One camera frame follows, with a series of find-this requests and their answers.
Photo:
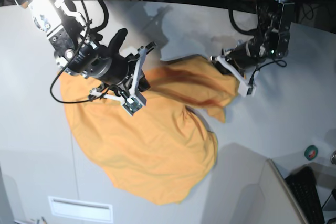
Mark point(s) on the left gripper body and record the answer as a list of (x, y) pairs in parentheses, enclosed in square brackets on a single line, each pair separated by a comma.
[(246, 55)]

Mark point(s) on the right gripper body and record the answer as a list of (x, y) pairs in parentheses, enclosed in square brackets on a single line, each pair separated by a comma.
[(86, 56)]

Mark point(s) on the orange t-shirt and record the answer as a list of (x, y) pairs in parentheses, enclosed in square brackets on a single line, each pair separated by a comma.
[(162, 151)]

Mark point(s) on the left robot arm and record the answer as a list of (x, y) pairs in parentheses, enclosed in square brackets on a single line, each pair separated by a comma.
[(269, 40)]

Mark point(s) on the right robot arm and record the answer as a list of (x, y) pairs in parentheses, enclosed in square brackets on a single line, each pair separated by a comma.
[(57, 17)]

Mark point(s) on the green tape roll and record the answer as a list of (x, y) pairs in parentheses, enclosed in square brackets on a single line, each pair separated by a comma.
[(311, 152)]

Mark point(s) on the black keyboard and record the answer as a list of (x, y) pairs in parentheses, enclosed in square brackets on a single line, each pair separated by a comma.
[(303, 186)]

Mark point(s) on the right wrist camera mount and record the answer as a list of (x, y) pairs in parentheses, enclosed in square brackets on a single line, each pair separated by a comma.
[(127, 93)]

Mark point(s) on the white cable grommet plate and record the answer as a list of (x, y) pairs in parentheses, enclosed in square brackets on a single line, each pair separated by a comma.
[(81, 210)]

